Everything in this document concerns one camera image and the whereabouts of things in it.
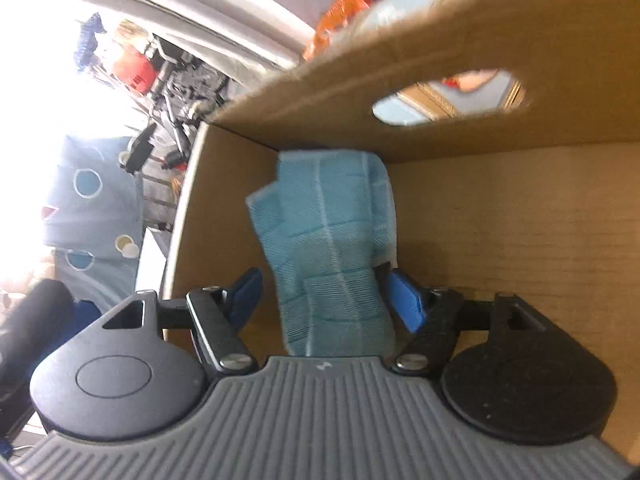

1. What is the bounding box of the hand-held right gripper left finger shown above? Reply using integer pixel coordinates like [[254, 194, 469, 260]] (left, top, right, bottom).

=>
[[102, 267, 263, 376]]

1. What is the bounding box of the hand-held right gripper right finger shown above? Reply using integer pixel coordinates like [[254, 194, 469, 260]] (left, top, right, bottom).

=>
[[387, 270, 538, 376]]

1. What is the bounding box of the blue checked cloth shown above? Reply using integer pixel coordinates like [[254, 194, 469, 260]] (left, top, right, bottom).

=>
[[245, 149, 398, 358]]

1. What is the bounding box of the brown cardboard box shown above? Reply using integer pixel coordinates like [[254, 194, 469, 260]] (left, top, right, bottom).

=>
[[161, 0, 640, 466]]

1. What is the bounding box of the grey flat panel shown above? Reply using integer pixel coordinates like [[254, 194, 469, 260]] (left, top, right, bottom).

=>
[[134, 225, 173, 295]]

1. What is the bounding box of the grey dotted hanging cloth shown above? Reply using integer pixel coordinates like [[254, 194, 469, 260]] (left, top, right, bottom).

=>
[[42, 135, 146, 313]]

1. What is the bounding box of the black clamp holder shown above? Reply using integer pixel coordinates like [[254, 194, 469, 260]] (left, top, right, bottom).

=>
[[119, 124, 157, 173]]

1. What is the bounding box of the dark metal equipment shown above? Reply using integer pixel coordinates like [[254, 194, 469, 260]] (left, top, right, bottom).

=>
[[147, 35, 231, 161]]

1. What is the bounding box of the red plastic container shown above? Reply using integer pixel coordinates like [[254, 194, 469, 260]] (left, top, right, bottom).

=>
[[112, 42, 157, 95]]

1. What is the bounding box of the orange plastic bag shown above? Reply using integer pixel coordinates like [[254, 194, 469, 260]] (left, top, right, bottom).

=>
[[304, 0, 376, 61]]

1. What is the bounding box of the grey curtain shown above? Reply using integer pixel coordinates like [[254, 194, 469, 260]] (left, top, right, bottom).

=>
[[65, 0, 326, 101]]

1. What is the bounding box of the blue bundled garment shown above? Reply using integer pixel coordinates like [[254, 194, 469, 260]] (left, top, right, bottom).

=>
[[75, 12, 106, 68]]

